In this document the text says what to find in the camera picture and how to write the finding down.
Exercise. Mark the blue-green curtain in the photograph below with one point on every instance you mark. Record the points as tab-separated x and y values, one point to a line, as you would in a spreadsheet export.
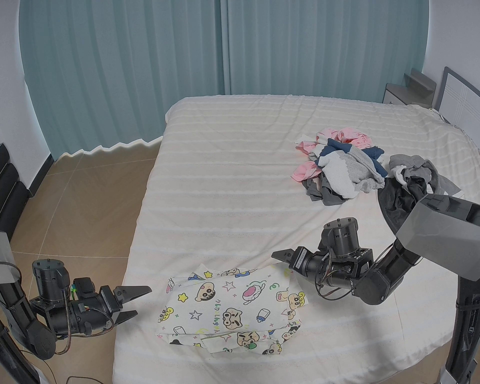
123	75
318	48

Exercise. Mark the bed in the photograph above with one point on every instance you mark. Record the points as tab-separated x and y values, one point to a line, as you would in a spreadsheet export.
232	168

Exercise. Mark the pile of clothes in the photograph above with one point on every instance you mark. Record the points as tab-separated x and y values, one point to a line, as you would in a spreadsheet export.
345	168

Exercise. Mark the white printed pyjama top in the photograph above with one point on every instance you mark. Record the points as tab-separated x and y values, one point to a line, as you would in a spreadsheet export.
225	307

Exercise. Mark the grey garment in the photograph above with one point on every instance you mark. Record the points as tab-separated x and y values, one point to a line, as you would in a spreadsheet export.
438	172

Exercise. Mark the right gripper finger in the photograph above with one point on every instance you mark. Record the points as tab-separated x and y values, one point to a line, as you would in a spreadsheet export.
285	255

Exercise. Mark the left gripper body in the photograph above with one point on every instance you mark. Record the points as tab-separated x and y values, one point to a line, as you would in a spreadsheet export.
92	313

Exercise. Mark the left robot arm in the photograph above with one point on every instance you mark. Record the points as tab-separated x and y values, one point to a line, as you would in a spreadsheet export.
41	330

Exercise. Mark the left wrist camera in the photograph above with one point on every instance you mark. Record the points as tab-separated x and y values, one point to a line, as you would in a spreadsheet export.
84	288

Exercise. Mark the grey bedside table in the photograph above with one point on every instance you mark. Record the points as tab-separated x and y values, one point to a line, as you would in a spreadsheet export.
405	93

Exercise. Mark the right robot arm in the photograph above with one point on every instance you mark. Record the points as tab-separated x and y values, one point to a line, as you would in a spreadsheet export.
435	232

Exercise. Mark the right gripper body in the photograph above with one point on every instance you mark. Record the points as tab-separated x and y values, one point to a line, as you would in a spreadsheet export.
313	264

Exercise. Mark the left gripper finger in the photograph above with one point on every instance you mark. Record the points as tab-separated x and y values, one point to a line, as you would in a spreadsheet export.
122	318
129	291

